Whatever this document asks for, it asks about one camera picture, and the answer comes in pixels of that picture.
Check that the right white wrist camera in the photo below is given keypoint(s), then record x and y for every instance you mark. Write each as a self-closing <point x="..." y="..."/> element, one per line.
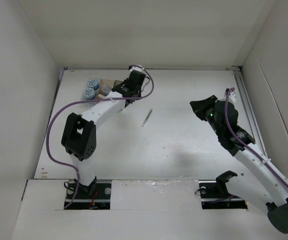
<point x="230" y="93"/>

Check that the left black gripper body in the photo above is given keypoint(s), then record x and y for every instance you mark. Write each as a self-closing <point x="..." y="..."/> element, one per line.
<point x="138" y="93"/>

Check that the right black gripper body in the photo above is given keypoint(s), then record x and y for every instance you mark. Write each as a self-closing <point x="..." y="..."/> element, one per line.
<point x="216" y="126"/>

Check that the grey highlighter pen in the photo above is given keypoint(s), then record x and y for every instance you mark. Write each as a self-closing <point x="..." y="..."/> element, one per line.
<point x="147" y="118"/>

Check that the clear plastic container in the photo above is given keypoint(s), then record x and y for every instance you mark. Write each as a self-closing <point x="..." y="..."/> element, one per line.
<point x="92" y="89"/>

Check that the amber plastic container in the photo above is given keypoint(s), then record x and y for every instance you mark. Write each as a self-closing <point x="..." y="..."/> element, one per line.
<point x="105" y="82"/>

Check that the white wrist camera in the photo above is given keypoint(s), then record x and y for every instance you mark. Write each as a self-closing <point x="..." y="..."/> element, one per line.
<point x="135" y="67"/>
<point x="230" y="93"/>

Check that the aluminium rail right side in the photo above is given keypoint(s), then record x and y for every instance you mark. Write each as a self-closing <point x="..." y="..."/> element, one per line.
<point x="250" y="115"/>

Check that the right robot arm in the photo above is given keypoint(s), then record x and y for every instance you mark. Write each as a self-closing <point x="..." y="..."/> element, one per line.
<point x="272" y="195"/>

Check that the smoky grey plastic container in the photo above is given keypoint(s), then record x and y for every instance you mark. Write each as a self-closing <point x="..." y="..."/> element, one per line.
<point x="117" y="82"/>

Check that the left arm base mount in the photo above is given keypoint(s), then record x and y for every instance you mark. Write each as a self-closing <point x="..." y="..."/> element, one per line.
<point x="99" y="197"/>

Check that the white staple box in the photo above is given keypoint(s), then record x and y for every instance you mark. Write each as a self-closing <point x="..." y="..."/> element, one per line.
<point x="100" y="96"/>

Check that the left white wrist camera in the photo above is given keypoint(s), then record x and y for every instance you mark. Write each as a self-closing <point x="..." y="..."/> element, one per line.
<point x="135" y="67"/>

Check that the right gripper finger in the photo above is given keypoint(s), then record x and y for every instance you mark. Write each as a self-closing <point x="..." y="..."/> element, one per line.
<point x="202" y="115"/>
<point x="202" y="106"/>

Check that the blue white tape jar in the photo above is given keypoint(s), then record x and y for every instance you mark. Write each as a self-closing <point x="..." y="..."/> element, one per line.
<point x="89" y="94"/>
<point x="94" y="83"/>

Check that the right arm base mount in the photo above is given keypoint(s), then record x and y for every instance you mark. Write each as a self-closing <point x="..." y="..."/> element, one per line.
<point x="212" y="198"/>

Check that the clear jar of paper clips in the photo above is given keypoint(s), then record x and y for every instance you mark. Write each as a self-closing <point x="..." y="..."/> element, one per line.
<point x="106" y="90"/>

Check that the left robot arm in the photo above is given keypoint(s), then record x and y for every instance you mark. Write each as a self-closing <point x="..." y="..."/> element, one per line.
<point x="80" y="132"/>

